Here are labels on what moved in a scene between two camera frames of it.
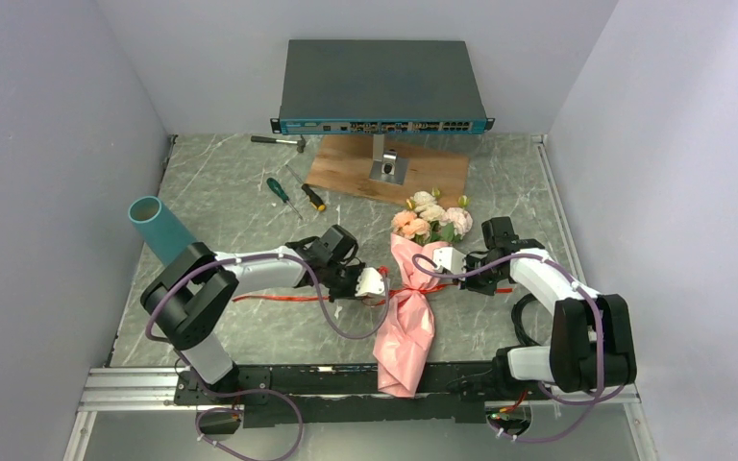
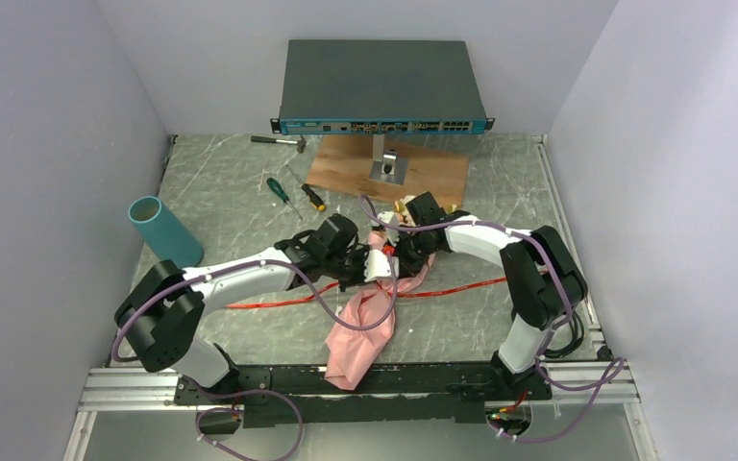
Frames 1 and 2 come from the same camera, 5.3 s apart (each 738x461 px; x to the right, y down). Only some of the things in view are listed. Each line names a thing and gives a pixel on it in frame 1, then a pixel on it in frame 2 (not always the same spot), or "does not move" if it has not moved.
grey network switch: x=380 y=86 does not move
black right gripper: x=469 y=283 -> x=406 y=268
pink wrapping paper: x=424 y=225 -> x=364 y=329
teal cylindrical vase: x=162 y=234 does not move
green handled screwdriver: x=278 y=188 does not move
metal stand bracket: x=386 y=166 does not move
